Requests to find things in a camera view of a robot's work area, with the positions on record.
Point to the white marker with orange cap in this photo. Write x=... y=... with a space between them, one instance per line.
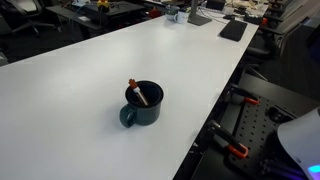
x=139 y=93

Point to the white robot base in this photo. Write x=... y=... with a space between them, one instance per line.
x=300 y=140

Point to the dark green enamel mug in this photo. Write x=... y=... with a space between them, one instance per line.
x=146 y=113

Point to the white mug with logo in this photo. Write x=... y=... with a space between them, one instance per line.
x=182 y=17

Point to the red object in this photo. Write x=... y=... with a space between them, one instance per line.
x=154 y=13

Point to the gray monitor stand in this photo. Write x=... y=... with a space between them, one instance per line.
x=198 y=18

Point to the black keyboard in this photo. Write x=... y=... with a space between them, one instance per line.
x=233 y=30

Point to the black perforated mounting board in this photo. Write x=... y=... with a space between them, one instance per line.
x=253 y=128

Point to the small black mouse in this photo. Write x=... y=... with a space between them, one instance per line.
x=229 y=17

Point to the yellow and red toy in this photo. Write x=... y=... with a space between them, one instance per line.
x=103 y=5

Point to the small orange object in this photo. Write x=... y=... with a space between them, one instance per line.
x=264 y=21

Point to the office chair with gray back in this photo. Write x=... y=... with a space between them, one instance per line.
x=25 y=6

